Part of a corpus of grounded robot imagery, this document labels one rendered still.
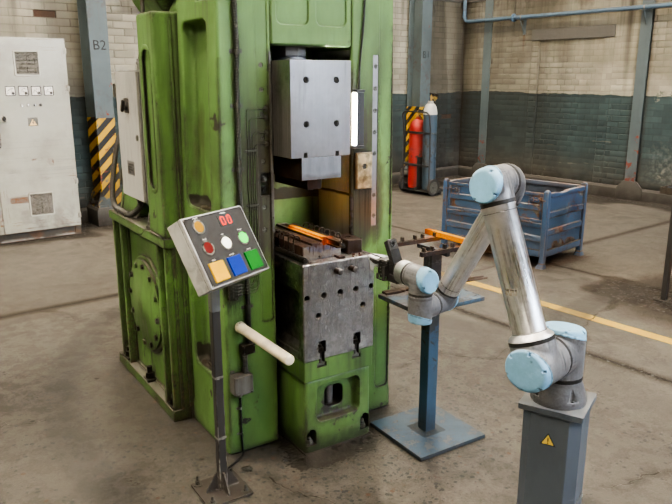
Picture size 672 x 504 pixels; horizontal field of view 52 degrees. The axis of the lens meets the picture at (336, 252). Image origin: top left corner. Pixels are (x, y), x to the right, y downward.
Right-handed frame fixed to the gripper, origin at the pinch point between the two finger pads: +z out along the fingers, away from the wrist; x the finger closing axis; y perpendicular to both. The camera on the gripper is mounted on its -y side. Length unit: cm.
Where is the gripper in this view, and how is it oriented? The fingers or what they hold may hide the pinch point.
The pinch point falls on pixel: (370, 254)
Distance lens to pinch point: 276.5
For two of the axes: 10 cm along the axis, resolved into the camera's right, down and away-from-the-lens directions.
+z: -5.5, -2.1, 8.1
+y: 0.0, 9.7, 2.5
